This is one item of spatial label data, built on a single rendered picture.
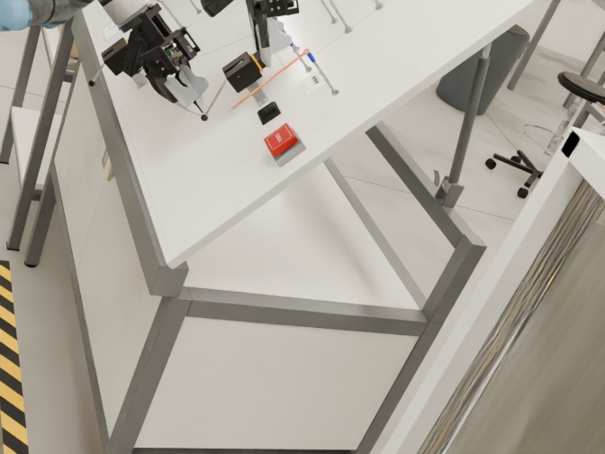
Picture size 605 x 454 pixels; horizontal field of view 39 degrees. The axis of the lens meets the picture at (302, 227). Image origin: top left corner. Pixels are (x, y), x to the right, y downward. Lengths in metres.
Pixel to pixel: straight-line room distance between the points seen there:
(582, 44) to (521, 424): 6.29
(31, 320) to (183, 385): 1.06
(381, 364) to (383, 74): 0.64
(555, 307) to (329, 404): 0.84
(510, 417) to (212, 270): 0.67
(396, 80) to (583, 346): 0.56
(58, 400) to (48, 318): 0.34
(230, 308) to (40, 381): 1.01
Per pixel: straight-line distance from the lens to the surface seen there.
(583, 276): 1.12
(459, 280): 1.76
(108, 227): 1.98
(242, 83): 1.60
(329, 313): 1.67
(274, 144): 1.47
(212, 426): 1.80
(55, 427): 2.39
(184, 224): 1.53
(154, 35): 1.56
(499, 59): 6.02
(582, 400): 1.27
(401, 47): 1.55
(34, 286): 2.82
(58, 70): 2.64
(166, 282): 1.51
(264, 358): 1.70
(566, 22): 7.28
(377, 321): 1.74
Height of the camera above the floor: 1.67
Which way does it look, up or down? 27 degrees down
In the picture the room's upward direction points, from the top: 24 degrees clockwise
